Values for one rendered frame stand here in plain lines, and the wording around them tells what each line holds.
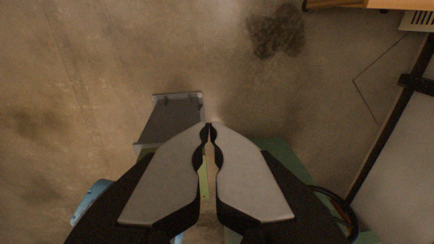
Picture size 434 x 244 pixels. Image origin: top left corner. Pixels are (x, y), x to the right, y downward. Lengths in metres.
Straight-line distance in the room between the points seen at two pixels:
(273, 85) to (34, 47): 1.58
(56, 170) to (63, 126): 0.51
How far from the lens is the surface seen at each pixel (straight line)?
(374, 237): 1.23
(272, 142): 1.54
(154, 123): 1.00
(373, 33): 1.72
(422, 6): 1.09
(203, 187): 0.87
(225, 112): 1.35
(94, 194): 0.63
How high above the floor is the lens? 1.19
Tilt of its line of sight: 59 degrees down
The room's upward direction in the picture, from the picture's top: 168 degrees clockwise
